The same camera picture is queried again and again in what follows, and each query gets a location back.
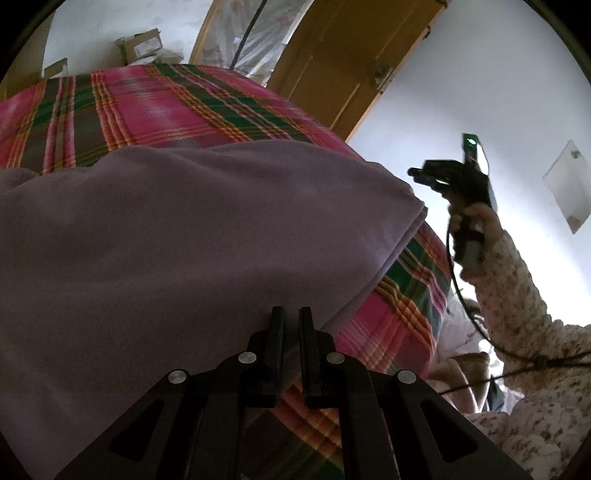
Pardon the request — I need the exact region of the purple fleece sweater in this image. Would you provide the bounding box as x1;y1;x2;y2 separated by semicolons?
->
1;140;427;479

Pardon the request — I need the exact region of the patterned right sleeve forearm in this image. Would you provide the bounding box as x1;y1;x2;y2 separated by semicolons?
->
462;232;590;372

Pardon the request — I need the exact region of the person right hand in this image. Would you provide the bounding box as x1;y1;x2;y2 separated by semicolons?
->
448;195;504;266

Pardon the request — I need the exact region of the wooden door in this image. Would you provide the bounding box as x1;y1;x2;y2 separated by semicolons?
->
267;0;449;141

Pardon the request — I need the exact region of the plastic sheet doorway curtain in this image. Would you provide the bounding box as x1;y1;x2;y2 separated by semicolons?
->
190;0;311;86

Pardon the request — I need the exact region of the brown cardboard box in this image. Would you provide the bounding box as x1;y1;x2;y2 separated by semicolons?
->
114;28;162;65

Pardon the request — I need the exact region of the white cardboard box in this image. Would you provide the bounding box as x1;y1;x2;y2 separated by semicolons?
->
43;58;68;80

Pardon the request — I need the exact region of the wooden wardrobe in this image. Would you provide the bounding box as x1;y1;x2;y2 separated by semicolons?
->
1;14;54;101

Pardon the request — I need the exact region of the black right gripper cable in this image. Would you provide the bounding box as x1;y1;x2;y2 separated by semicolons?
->
445;216;591;398

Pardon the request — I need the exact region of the black hanging cable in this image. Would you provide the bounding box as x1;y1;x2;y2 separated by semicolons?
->
228;0;270;70

